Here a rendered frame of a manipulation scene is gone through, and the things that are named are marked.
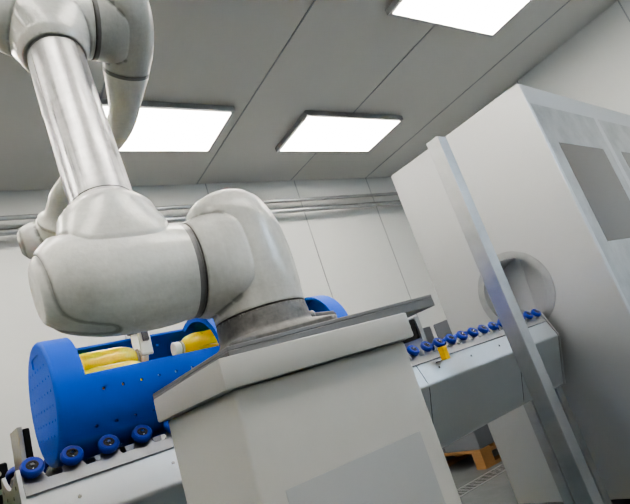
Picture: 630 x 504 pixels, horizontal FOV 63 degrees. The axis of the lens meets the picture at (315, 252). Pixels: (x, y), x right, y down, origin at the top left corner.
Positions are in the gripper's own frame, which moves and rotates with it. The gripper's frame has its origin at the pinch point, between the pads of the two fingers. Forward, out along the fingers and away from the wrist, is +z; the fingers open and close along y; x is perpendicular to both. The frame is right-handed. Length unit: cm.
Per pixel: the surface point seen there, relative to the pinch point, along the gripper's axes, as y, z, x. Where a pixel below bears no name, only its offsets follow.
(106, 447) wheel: -11.5, 22.7, 16.6
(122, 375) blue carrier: -14.0, 8.7, 11.1
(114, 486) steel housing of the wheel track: -12.6, 30.8, 16.9
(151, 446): -10.8, 25.4, 7.0
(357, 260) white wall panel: 291, -110, -389
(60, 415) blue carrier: -13.1, 13.8, 24.7
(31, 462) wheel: -10.1, 21.1, 30.6
